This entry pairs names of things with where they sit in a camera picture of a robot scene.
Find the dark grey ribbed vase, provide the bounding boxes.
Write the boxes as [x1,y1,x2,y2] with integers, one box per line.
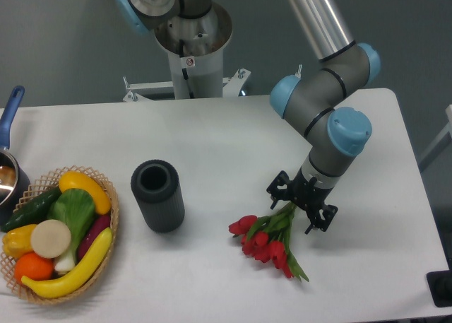
[131,159,185,233]

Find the yellow banana-shaped squash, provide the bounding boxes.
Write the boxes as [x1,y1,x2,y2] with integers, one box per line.
[21,228,113,299]

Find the purple eggplant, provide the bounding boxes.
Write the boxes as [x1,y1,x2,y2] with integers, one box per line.
[77,215,110,261]

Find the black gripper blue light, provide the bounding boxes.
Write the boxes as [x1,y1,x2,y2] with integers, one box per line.
[266,169,338,234]

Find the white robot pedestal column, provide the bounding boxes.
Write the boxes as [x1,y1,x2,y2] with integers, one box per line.
[155,18,232,99]

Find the red tulip bouquet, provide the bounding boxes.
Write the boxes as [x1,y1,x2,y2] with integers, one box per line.
[228,202,309,281]

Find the yellow bell pepper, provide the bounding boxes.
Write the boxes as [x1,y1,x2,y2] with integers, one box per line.
[2,224,37,259]

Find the yellow squash upper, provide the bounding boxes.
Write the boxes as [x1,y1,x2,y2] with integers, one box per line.
[58,171,112,215]

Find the white furniture piece right edge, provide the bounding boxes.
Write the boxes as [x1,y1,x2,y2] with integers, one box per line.
[418,105,451,173]

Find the beige round disc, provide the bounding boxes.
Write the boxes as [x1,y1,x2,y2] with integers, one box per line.
[30,220,71,259]

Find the green cucumber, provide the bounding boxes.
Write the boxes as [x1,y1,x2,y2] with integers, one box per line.
[1,187,61,233]

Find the white metal base frame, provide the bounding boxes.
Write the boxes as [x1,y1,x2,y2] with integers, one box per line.
[123,68,251,102]

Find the woven wicker basket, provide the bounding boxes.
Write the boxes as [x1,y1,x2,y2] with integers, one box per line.
[1,165,119,305]

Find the orange fruit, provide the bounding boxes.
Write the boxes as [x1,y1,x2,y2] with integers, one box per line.
[14,252,54,283]

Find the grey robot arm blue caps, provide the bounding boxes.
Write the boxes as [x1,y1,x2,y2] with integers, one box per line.
[115,0,381,230]

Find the blue handled saucepan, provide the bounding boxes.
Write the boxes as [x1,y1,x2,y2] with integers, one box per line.
[1,86,30,225]

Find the black device at table edge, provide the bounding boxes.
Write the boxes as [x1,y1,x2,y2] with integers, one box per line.
[426,270,451,307]

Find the green bok choy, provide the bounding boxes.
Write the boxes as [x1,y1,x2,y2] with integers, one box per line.
[47,189,95,275]

